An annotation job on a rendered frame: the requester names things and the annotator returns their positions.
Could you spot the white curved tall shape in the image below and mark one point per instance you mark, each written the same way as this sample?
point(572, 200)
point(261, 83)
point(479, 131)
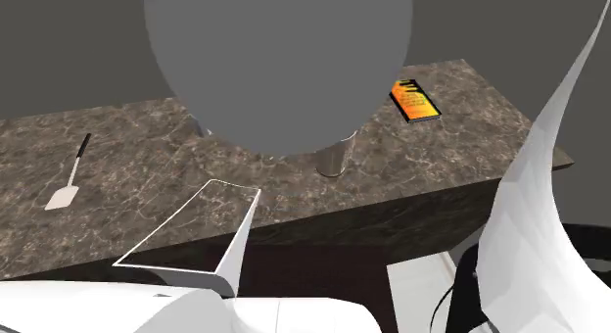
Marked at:
point(525, 227)

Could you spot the white rounded low shape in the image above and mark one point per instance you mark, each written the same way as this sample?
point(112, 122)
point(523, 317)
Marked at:
point(95, 307)

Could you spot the orange and black book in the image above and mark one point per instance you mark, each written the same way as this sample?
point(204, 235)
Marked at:
point(414, 102)

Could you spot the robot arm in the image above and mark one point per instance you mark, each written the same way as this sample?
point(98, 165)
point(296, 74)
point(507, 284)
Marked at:
point(279, 60)

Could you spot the white thin-walled open box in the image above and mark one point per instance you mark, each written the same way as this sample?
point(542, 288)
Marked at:
point(234, 264)

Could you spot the silver metal cylinder cup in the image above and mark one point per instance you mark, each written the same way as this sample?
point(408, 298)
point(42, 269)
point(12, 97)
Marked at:
point(334, 155)

